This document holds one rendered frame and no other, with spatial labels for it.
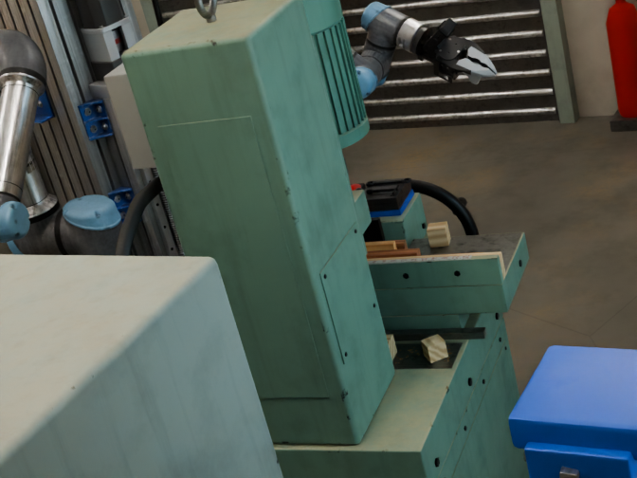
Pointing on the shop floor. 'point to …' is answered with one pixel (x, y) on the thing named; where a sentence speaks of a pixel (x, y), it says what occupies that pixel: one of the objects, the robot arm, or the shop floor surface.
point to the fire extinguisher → (624, 64)
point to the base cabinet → (488, 422)
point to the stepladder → (579, 414)
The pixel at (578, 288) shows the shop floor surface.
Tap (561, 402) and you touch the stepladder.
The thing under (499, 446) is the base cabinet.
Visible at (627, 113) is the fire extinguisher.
